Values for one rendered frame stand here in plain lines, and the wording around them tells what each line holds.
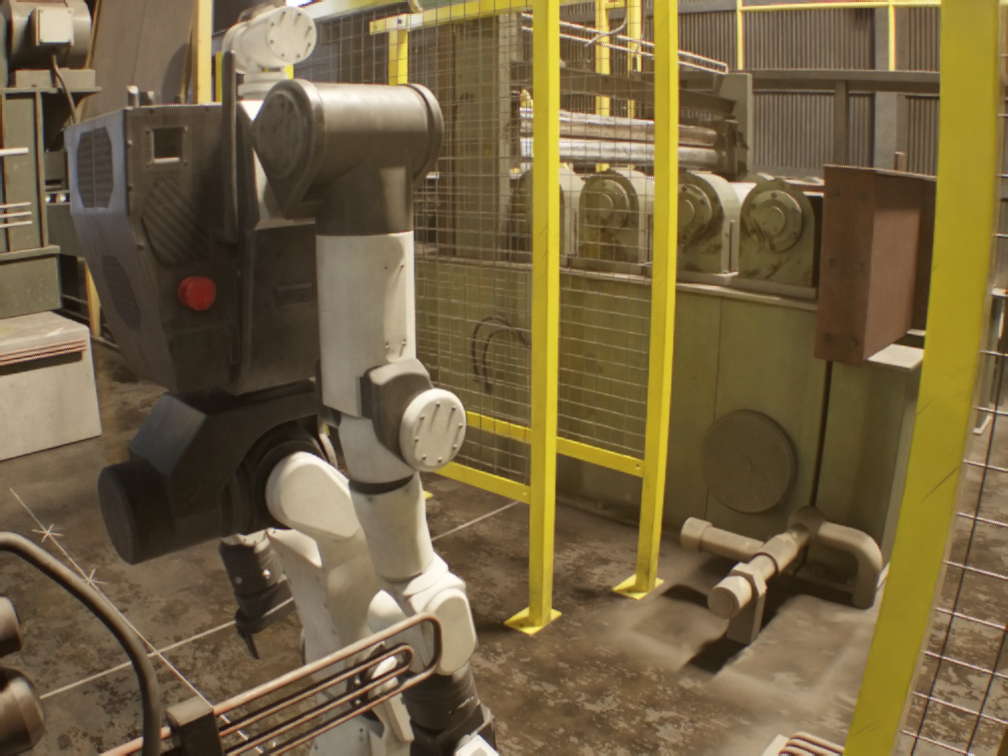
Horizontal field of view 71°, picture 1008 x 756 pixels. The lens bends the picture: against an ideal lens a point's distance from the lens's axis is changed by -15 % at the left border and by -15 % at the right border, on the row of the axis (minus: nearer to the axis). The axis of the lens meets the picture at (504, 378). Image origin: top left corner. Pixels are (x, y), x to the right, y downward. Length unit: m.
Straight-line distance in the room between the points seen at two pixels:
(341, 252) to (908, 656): 0.64
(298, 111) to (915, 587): 0.68
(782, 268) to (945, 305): 2.00
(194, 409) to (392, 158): 0.36
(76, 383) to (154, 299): 3.51
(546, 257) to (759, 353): 0.93
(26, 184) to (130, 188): 4.15
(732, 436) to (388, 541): 2.04
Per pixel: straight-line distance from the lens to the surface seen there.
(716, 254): 2.79
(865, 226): 2.40
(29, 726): 0.40
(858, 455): 2.64
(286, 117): 0.69
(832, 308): 2.45
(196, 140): 0.80
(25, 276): 4.89
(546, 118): 2.03
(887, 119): 11.37
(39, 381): 4.22
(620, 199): 2.94
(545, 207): 2.04
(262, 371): 0.86
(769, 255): 2.70
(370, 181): 0.71
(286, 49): 0.91
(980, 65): 0.70
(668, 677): 2.23
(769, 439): 2.70
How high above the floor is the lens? 1.30
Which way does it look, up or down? 15 degrees down
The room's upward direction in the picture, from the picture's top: straight up
